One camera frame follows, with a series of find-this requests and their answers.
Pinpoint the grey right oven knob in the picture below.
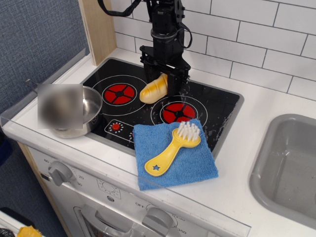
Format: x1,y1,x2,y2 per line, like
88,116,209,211
142,207,174,237

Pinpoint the stainless steel pot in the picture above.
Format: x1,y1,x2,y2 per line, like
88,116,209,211
25,79,103,139

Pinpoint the yellow object at corner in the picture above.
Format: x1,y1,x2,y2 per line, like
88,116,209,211
17,226,42,237

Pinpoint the grey left oven knob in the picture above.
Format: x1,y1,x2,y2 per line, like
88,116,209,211
48,161,73,187

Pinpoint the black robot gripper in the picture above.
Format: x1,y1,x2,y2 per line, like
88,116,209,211
140,28,191,96

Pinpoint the black cable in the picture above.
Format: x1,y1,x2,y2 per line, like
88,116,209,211
97,0,144,18

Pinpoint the white toy oven front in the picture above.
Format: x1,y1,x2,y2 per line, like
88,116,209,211
30,149,250,237

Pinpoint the yellow dish brush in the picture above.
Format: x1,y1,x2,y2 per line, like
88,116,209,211
144,121,201,177

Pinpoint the grey sink basin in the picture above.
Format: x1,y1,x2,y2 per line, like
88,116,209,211
249,114,316,229

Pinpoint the blue microfiber cloth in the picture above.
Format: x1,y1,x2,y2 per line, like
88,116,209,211
132,118,219,191

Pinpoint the light wooden post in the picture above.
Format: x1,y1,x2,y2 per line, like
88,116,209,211
78,0,117,66

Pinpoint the black toy stovetop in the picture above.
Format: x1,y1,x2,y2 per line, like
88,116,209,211
83,58,244,157

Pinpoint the grey oven knob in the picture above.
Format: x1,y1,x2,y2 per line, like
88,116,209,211
48,161,73,187
142,207,174,237

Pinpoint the yellow toy hotdog bun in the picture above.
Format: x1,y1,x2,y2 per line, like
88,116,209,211
139,74,168,104

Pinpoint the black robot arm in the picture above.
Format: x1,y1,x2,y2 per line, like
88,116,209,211
140,0,191,96

